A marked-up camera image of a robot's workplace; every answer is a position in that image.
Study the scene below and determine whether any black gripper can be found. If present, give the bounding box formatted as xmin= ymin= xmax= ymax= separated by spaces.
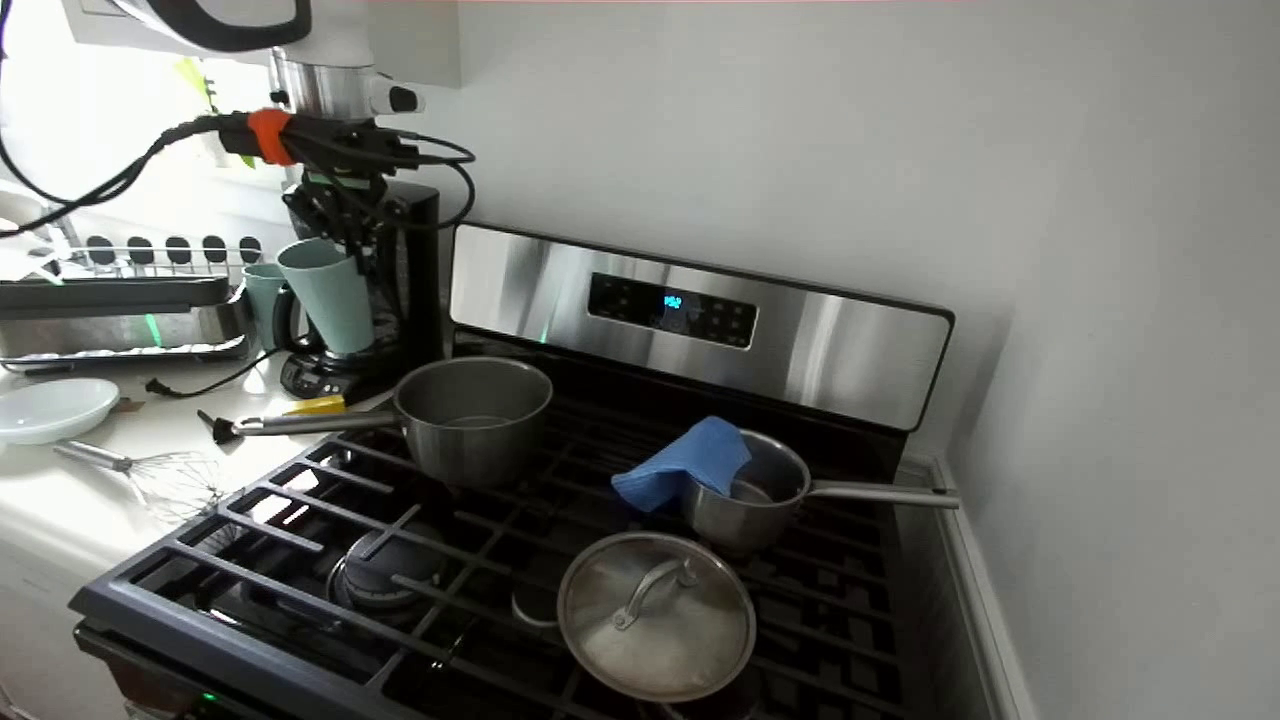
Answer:
xmin=286 ymin=167 xmax=388 ymax=259

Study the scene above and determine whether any light teal plastic cup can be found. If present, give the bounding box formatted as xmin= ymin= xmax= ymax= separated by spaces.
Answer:
xmin=276 ymin=241 xmax=378 ymax=354

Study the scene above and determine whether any steel pot lid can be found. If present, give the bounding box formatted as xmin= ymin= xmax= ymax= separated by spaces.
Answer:
xmin=557 ymin=531 xmax=756 ymax=702

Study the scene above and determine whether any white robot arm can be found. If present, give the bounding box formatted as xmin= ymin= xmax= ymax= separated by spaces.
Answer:
xmin=60 ymin=0 xmax=475 ymax=253

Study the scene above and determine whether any black coffee maker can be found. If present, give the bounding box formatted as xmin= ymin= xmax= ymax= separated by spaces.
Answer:
xmin=282 ymin=189 xmax=454 ymax=399

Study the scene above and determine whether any teal mug behind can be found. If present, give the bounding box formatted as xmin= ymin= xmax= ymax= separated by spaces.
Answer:
xmin=244 ymin=264 xmax=286 ymax=353

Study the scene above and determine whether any steel dish rack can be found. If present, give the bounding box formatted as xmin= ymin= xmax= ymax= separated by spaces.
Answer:
xmin=0 ymin=230 xmax=264 ymax=367

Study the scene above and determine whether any white plate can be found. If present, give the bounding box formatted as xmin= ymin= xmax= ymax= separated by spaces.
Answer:
xmin=0 ymin=378 xmax=119 ymax=443

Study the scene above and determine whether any blue cloth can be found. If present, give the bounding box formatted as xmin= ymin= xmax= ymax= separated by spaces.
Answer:
xmin=611 ymin=415 xmax=753 ymax=512

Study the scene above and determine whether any small steel saucepan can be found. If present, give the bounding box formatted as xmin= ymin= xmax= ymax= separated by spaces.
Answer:
xmin=681 ymin=430 xmax=957 ymax=552

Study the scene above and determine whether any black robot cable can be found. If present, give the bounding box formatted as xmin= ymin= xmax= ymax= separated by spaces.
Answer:
xmin=0 ymin=107 xmax=482 ymax=242

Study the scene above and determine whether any steel pot with handle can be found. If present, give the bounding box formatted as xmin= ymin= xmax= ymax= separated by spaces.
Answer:
xmin=218 ymin=354 xmax=557 ymax=487

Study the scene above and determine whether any metal wire whisk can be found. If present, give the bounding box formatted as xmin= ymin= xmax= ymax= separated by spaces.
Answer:
xmin=55 ymin=438 xmax=224 ymax=503

